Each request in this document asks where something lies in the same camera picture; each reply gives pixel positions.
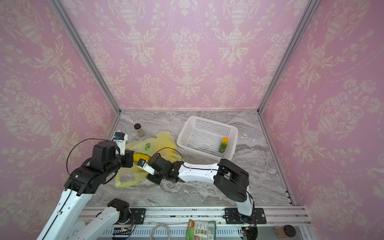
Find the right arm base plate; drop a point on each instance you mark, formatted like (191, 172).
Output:
(232, 216)

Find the green snack packet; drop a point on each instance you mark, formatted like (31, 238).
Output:
(201, 230)

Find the white plastic basket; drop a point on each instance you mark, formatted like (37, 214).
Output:
(203, 137)

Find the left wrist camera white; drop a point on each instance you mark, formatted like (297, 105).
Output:
(120, 139)

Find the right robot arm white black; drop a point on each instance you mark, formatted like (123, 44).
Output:
(229, 178)

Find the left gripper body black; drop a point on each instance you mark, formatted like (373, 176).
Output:
(113, 167)

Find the small bottle black cap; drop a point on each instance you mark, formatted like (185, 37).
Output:
(139, 130)

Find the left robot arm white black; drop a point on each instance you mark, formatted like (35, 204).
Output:
(81, 185)

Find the small circuit board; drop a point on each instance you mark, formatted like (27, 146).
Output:
(122, 231)

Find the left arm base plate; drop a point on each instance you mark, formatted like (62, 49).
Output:
(137, 216)

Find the yellow green corn toy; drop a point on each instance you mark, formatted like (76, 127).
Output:
(224, 145)

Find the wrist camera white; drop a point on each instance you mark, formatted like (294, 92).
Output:
(120, 139)
(144, 165)

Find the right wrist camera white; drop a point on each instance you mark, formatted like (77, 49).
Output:
(144, 165)

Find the yellow-green plastic bag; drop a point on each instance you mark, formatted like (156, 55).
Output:
(162, 143)

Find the yellow banana toy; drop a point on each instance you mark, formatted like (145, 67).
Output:
(138, 156)

